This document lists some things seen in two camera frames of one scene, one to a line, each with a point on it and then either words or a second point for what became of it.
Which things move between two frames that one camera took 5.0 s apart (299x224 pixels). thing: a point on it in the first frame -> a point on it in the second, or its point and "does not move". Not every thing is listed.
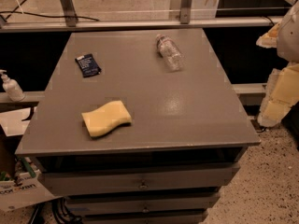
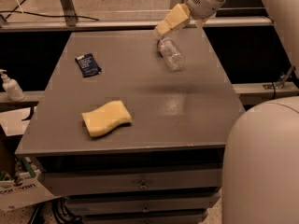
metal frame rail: [66, 15] does not move
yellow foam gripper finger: [269, 39] -> [200, 21]
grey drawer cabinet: [184, 143] does not move
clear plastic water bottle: [169, 52] does not move
